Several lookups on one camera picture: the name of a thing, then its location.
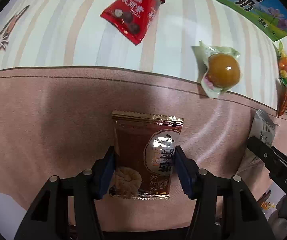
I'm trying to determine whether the white cookie packet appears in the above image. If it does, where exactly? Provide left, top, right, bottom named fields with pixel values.
left=251, top=109, right=279, bottom=148

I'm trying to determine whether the vacuum-packed braised egg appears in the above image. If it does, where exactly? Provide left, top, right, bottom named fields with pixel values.
left=192, top=41, right=245, bottom=99

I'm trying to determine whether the brown cookie packet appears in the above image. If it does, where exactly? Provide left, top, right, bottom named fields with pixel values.
left=112, top=110, right=184, bottom=200

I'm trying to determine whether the striped pink cat blanket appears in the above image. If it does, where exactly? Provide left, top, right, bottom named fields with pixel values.
left=0, top=0, right=287, bottom=233

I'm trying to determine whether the printed cardboard box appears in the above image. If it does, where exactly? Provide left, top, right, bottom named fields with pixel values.
left=118, top=0, right=287, bottom=42

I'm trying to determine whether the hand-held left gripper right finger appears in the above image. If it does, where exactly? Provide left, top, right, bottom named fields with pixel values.
left=174, top=145, right=275, bottom=240

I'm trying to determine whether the colourful candy ball packet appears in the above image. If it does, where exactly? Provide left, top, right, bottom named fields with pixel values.
left=274, top=41, right=287, bottom=85

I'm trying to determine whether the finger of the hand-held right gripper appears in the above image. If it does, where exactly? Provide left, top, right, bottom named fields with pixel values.
left=247, top=136, right=287, bottom=174

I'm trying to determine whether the red triangular chocolate packet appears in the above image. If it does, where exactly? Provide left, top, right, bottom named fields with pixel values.
left=100, top=0, right=166, bottom=46

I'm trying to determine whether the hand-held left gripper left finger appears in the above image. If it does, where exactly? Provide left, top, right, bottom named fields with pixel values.
left=13, top=145, right=116, bottom=240

